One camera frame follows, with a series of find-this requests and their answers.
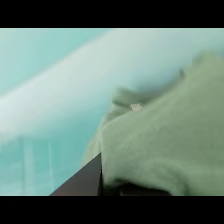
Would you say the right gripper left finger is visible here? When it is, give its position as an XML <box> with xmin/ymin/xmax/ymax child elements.
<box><xmin>49</xmin><ymin>152</ymin><xmax>103</xmax><ymax>197</ymax></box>

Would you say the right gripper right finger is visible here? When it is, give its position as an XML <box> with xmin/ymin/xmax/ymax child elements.
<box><xmin>101</xmin><ymin>168</ymin><xmax>172</xmax><ymax>197</ymax></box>

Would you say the green T-shirt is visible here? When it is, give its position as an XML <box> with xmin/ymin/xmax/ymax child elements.
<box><xmin>81</xmin><ymin>49</ymin><xmax>224</xmax><ymax>197</ymax></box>

